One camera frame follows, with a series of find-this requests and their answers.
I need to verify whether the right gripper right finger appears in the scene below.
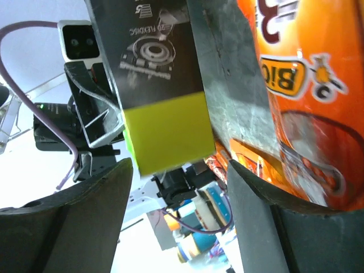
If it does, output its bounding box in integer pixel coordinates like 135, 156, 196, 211
227, 160, 363, 272

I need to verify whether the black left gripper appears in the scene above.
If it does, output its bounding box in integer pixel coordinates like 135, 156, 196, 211
36, 61, 125, 182

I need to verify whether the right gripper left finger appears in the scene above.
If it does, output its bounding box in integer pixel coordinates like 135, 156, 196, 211
1, 158, 133, 272

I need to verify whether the black green razor box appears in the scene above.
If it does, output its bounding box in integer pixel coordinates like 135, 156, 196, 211
86, 1, 215, 176

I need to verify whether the orange razor pack middle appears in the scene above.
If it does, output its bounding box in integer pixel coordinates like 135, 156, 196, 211
204, 138, 289, 189

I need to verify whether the orange razor pack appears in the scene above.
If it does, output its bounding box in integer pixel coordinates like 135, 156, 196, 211
238, 1, 363, 211
204, 138, 289, 189

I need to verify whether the orange razor pack upper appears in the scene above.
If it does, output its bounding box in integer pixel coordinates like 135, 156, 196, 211
238, 1, 363, 211

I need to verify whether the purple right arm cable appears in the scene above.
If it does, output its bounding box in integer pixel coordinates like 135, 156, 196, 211
160, 193, 234, 235

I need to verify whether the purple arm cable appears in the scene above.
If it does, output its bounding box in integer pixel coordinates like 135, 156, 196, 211
0, 20, 79, 191
160, 193, 234, 235

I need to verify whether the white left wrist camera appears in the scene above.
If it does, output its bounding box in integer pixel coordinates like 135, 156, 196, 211
57, 20, 100, 64

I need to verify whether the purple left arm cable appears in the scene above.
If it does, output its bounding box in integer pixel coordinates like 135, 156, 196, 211
0, 20, 79, 191

